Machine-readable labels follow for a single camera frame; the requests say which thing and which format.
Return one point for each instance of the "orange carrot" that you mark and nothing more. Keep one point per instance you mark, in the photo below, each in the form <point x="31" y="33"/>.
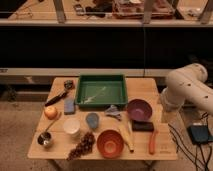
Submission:
<point x="152" y="142"/>

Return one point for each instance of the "metal measuring cup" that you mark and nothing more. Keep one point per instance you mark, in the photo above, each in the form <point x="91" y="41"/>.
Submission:
<point x="45" y="138"/>

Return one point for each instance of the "green plastic tray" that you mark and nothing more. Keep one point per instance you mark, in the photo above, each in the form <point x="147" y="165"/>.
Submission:
<point x="97" y="91"/>

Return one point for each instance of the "yellow banana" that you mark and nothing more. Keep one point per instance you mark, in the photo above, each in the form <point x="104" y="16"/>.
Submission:
<point x="126" y="137"/>

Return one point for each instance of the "wooden folding table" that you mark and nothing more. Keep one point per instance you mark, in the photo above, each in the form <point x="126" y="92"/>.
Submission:
<point x="137" y="88"/>

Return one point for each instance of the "white plastic cup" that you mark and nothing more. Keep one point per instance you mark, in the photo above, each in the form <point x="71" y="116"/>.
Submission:
<point x="72" y="126"/>

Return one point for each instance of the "black foot pedal box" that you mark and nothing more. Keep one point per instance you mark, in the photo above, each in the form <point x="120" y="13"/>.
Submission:
<point x="199" y="134"/>

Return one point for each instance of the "dark grape bunch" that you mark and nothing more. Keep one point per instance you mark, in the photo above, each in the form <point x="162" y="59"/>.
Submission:
<point x="85" y="146"/>

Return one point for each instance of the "orange bowl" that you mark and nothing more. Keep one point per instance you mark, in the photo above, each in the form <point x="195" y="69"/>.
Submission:
<point x="110" y="144"/>

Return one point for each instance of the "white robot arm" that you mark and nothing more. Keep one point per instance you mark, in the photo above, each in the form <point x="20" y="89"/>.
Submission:
<point x="187" y="83"/>

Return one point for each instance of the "crumpled blue grey cloth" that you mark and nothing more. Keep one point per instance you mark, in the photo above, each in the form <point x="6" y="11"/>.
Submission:
<point x="113" y="111"/>

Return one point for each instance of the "blue sponge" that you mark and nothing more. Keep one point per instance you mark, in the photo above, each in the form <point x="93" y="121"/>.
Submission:
<point x="69" y="106"/>

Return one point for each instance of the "blue cup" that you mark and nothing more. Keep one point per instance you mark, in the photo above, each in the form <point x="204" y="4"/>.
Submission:
<point x="92" y="120"/>

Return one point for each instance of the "apple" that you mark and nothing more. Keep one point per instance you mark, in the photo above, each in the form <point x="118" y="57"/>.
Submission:
<point x="50" y="112"/>

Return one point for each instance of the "black rectangular block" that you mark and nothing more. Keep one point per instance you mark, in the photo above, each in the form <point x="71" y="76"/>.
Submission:
<point x="142" y="126"/>

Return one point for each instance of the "purple bowl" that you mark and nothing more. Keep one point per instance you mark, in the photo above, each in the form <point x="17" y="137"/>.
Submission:
<point x="139" y="110"/>

